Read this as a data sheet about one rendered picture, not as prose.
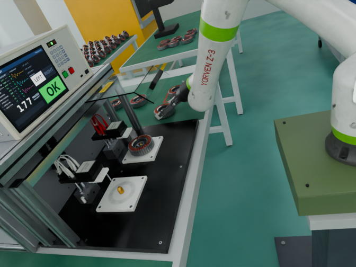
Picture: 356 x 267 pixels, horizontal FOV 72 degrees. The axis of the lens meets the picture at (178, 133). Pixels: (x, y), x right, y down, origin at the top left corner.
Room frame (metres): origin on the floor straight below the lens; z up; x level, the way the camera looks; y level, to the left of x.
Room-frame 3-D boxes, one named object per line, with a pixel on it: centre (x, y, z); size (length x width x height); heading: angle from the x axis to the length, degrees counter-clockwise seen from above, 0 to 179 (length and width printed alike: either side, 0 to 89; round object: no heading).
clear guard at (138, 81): (0.98, 0.14, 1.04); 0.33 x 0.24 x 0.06; 66
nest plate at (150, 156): (0.90, 0.17, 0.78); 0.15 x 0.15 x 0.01; 66
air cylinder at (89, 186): (0.74, 0.40, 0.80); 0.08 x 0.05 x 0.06; 156
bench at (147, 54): (3.04, -0.56, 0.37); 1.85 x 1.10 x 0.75; 156
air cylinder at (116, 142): (0.96, 0.30, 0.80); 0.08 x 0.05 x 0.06; 156
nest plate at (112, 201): (0.68, 0.27, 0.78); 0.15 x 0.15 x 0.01; 66
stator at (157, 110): (1.19, 0.03, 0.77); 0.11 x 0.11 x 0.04
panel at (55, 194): (0.89, 0.45, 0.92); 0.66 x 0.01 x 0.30; 156
